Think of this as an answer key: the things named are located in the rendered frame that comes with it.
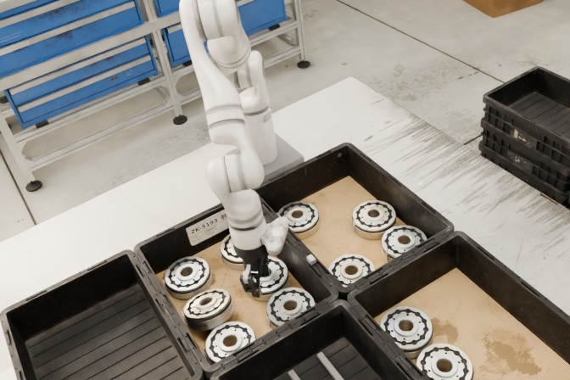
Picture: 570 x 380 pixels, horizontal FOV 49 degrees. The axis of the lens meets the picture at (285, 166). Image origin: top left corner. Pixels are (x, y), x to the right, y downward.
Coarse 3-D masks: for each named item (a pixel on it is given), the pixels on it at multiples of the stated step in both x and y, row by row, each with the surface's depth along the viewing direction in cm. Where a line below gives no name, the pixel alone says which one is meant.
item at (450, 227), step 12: (348, 144) 159; (324, 156) 157; (360, 156) 155; (300, 168) 154; (276, 180) 152; (396, 180) 146; (408, 192) 143; (264, 204) 145; (420, 204) 139; (276, 216) 142; (288, 228) 138; (300, 240) 135; (432, 240) 130; (408, 252) 129; (396, 264) 127; (372, 276) 125; (336, 288) 124; (348, 288) 123
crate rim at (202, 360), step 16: (176, 224) 144; (144, 240) 141; (288, 240) 136; (144, 256) 137; (304, 256) 132; (320, 272) 128; (160, 288) 130; (320, 304) 121; (176, 320) 123; (192, 336) 119; (272, 336) 117; (240, 352) 115; (208, 368) 113
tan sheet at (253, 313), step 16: (208, 256) 149; (272, 256) 146; (160, 272) 147; (224, 272) 144; (240, 272) 144; (288, 272) 142; (224, 288) 140; (240, 288) 140; (176, 304) 139; (240, 304) 137; (256, 304) 136; (240, 320) 133; (256, 320) 133; (208, 336) 131; (256, 336) 130
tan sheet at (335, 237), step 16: (320, 192) 161; (336, 192) 160; (352, 192) 160; (320, 208) 157; (336, 208) 156; (352, 208) 155; (320, 224) 152; (336, 224) 152; (352, 224) 151; (400, 224) 149; (304, 240) 149; (320, 240) 148; (336, 240) 148; (352, 240) 147; (368, 240) 146; (320, 256) 144; (336, 256) 144; (368, 256) 142
